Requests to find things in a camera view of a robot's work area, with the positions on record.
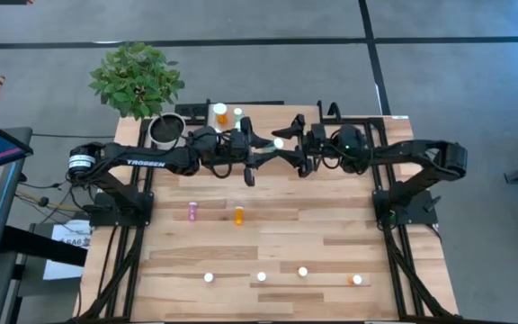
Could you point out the green leafy potted tree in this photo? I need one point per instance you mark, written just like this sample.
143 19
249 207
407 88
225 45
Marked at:
135 81

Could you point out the wide orange medicine bottle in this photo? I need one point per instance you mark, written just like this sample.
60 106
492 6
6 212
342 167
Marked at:
302 271

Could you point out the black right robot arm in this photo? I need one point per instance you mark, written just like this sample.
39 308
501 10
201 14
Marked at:
412 150

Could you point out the teal medicine bottle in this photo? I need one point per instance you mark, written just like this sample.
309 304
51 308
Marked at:
238 118
270 146

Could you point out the white plant pot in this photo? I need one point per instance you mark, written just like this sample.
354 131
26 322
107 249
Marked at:
160 143

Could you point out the tall pink medicine bottle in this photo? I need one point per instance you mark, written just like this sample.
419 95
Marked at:
261 276

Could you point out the small pink medicine bottle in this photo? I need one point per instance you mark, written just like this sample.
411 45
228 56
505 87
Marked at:
192 211

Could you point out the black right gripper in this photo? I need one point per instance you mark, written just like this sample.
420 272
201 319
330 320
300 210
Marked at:
319 146

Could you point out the white printed paper sheet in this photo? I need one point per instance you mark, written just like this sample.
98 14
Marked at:
68 234

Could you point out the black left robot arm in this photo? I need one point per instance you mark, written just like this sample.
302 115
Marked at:
119 155

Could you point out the small orange medicine bottle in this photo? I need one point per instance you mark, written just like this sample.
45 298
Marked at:
239 217

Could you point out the white-capped medicine bottle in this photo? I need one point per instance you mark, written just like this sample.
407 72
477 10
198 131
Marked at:
208 277

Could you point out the black aluminium rail frame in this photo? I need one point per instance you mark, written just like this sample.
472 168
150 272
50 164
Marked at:
353 120
150 180

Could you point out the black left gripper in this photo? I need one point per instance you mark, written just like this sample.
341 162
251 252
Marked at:
223 148

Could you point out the wooden shelf black frame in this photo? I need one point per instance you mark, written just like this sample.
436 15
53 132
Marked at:
277 119

